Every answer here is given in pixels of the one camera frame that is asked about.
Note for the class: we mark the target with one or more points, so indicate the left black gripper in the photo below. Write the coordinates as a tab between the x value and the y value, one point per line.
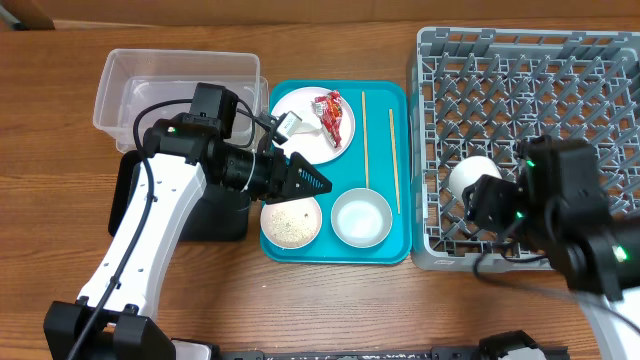
276	185

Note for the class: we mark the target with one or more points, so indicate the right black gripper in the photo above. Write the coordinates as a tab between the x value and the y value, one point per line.
489	196

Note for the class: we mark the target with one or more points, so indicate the white cup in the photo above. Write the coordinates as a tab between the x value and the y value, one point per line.
468	171

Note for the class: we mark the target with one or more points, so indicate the red snack wrapper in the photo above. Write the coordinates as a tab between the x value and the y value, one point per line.
329	111

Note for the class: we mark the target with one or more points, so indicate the small white dish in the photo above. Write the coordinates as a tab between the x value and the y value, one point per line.
292	224

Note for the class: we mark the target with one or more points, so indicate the white tissue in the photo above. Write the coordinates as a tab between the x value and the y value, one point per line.
305	127

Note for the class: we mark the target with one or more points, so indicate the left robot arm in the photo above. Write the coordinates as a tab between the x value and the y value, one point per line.
113	316

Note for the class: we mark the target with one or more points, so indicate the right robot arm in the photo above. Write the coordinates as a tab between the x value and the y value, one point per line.
557	208

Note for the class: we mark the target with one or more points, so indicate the grey dishwasher rack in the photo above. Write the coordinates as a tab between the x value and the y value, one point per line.
480	91

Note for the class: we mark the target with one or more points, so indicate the large white plate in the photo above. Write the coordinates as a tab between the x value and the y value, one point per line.
314	145

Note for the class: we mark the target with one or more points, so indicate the left wooden chopstick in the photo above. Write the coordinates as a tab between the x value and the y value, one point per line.
365	139

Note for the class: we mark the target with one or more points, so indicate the wooden chopstick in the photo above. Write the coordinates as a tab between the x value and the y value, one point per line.
365	139
394	160

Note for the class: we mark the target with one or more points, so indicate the teal serving tray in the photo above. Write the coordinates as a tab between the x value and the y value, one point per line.
347	172

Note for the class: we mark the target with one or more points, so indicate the black tray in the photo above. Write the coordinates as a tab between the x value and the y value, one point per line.
219	215

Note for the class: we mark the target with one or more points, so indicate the grey metal bowl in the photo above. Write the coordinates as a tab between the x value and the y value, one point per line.
361	218

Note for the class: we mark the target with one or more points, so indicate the right wooden chopstick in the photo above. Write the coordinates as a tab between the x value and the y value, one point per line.
394	160

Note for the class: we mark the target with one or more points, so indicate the clear plastic bin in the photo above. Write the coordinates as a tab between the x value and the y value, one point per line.
134	79

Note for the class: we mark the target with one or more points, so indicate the cardboard wall panel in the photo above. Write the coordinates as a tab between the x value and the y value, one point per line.
42	14

